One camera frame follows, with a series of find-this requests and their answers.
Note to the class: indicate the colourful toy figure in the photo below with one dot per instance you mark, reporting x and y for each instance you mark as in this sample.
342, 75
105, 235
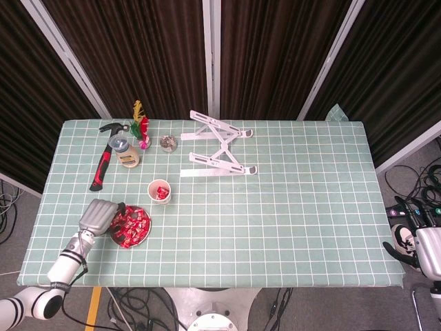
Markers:
144, 141

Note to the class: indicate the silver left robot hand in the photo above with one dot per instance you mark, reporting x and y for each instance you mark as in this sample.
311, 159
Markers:
96, 217

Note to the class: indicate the yellow floor tape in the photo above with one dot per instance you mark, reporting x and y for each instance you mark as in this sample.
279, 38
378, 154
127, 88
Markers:
92, 310

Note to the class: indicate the silver metal bar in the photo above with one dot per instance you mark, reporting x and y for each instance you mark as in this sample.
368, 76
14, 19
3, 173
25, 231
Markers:
417, 310

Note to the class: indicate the white partition post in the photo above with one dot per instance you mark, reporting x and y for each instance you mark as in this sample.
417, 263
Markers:
67, 58
330, 60
212, 51

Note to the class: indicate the white paper cup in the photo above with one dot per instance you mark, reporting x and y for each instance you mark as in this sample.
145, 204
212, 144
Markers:
152, 189

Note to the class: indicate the white folding laptop stand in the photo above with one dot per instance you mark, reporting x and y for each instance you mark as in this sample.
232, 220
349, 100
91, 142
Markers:
206, 173

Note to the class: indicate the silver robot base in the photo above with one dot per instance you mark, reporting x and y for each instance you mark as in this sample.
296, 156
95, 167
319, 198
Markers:
213, 300

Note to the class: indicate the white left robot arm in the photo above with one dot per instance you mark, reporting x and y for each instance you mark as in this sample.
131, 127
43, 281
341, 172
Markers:
65, 265

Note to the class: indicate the black power strip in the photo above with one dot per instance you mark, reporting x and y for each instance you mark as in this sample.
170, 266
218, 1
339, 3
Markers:
396, 212

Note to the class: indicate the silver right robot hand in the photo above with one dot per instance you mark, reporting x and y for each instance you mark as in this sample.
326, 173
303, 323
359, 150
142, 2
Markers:
430, 251

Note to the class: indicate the dark brown pleated curtain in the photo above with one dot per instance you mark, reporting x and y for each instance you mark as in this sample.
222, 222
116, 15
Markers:
138, 51
275, 51
396, 69
27, 103

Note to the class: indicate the white partition base rail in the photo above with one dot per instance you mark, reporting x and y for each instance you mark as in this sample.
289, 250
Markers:
406, 151
20, 184

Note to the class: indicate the black white sneaker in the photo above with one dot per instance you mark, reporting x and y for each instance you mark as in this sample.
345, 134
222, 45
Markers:
401, 236

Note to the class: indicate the beige dressing bottle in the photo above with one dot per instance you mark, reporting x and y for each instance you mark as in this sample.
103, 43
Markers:
129, 157

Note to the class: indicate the green checked tablecloth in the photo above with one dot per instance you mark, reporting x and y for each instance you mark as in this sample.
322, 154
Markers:
275, 207

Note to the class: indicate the red black claw hammer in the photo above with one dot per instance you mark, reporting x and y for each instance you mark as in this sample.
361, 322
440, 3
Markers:
103, 165

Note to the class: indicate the round metal plate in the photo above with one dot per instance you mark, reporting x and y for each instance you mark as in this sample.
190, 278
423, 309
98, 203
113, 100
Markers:
146, 237

